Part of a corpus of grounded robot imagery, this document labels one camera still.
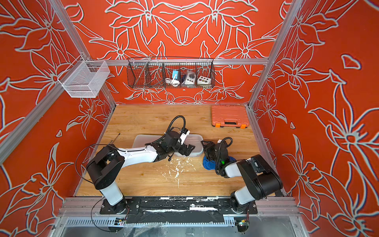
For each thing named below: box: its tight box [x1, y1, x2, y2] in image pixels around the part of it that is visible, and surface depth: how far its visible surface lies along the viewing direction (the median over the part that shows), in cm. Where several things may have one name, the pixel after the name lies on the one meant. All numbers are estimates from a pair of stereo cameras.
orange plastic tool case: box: [210, 104, 250, 129], surface depth 106 cm
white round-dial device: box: [184, 71, 197, 85], surface depth 93 cm
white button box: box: [196, 75, 212, 85], surface depth 96 cm
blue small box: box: [172, 70, 179, 80], surface depth 86 cm
